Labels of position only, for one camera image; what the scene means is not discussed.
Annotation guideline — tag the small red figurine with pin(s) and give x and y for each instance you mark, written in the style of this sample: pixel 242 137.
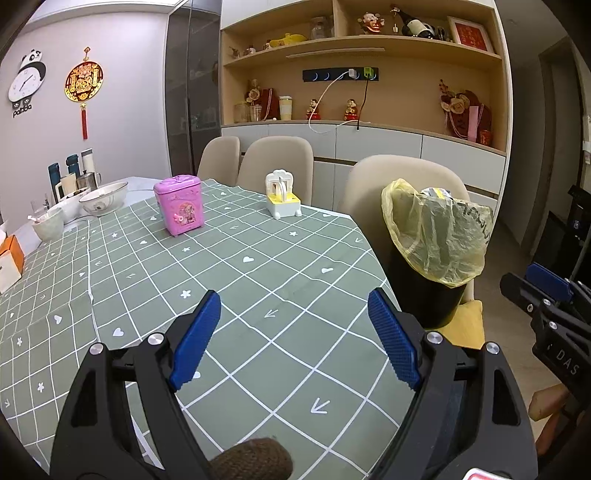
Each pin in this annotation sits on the small red figurine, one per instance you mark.
pixel 312 111
pixel 351 112

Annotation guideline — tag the red framed picture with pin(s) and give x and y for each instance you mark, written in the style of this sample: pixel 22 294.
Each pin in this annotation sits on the red framed picture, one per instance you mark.
pixel 471 34

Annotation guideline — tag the white yellow toy holder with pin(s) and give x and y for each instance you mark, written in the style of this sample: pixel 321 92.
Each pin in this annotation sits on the white yellow toy holder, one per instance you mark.
pixel 282 205

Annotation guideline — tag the clear glass jar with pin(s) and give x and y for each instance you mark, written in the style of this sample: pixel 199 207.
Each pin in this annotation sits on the clear glass jar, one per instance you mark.
pixel 241 114

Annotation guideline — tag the pink plastic box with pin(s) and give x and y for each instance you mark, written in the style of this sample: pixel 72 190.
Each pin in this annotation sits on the pink plastic box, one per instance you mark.
pixel 180 207

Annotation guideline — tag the pink gift bag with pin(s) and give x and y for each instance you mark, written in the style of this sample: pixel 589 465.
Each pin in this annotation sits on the pink gift bag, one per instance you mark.
pixel 473 124

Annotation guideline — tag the teal thermos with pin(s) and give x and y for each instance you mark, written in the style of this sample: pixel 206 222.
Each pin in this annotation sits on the teal thermos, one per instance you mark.
pixel 72 164
pixel 53 175

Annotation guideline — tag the white lidded cup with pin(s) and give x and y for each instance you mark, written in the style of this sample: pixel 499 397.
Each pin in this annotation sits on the white lidded cup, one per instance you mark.
pixel 285 110

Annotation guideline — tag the black power strip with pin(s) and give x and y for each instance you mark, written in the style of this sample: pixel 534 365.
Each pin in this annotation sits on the black power strip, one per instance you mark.
pixel 323 74

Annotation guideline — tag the yellow toy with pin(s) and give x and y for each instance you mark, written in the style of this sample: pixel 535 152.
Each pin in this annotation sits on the yellow toy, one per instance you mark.
pixel 286 41

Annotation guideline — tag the beige chair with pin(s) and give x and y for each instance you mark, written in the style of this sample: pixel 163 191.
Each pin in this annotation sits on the beige chair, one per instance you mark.
pixel 364 184
pixel 274 161
pixel 219 157

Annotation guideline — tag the small white bowl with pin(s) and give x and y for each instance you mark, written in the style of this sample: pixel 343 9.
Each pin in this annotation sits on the small white bowl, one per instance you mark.
pixel 48 226

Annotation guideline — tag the yellow seat cushion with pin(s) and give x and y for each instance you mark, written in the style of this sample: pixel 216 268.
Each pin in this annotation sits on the yellow seat cushion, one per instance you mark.
pixel 466 323

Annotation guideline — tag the steel mug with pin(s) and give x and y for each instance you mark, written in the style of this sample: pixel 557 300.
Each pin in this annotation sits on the steel mug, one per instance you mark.
pixel 90 181

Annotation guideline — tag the yellow plastic bin liner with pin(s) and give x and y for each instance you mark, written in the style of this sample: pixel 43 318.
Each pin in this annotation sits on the yellow plastic bin liner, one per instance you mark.
pixel 438 230

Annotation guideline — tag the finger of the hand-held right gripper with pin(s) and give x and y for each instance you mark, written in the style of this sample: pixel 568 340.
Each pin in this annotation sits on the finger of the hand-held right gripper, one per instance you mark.
pixel 549 281
pixel 521 286

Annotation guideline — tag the person's left hand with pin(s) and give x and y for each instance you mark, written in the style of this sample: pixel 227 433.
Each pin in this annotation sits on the person's left hand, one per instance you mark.
pixel 254 461

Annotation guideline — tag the red gold wall ornament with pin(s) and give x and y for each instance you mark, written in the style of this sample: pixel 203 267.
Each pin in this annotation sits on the red gold wall ornament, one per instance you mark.
pixel 83 83

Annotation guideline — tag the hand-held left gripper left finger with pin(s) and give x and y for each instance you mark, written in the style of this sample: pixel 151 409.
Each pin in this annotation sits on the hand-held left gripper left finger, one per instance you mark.
pixel 198 332

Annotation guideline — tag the white sideboard cabinet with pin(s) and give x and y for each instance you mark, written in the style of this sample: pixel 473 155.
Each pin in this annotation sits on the white sideboard cabinet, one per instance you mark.
pixel 392 143

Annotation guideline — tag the orange white tissue box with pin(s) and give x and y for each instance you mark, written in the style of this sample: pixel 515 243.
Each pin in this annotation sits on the orange white tissue box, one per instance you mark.
pixel 10 265

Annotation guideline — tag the panda wall clock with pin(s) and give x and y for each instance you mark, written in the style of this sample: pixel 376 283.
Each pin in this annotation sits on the panda wall clock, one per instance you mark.
pixel 24 83

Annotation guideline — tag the wooden shelf unit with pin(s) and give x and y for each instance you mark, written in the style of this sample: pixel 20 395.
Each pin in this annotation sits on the wooden shelf unit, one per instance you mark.
pixel 406 101

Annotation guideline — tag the dark glass cabinet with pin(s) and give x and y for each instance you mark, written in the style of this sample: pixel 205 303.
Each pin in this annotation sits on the dark glass cabinet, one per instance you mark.
pixel 191 92

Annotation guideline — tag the black equipment stand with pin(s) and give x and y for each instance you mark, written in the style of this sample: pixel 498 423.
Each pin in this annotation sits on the black equipment stand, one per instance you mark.
pixel 570 221

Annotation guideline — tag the tall glass jar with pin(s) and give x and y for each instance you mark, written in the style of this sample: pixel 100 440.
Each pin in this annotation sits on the tall glass jar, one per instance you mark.
pixel 319 28

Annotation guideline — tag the flower bouquet red box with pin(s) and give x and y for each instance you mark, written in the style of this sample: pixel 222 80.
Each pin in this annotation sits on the flower bouquet red box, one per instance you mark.
pixel 265 104

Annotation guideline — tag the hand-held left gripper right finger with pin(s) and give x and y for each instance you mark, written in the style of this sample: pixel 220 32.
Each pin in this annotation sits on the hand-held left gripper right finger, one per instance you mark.
pixel 392 337

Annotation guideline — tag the black trash bin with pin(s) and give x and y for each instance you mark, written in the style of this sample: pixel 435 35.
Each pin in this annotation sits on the black trash bin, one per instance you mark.
pixel 425 300

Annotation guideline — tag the red laughing figurine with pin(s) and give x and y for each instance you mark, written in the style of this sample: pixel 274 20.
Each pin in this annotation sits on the red laughing figurine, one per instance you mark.
pixel 369 23

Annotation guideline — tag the small red box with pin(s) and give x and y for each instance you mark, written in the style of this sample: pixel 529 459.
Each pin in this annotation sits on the small red box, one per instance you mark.
pixel 485 137

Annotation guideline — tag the wine bottle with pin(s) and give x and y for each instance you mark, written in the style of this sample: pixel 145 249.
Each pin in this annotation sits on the wine bottle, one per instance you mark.
pixel 413 26

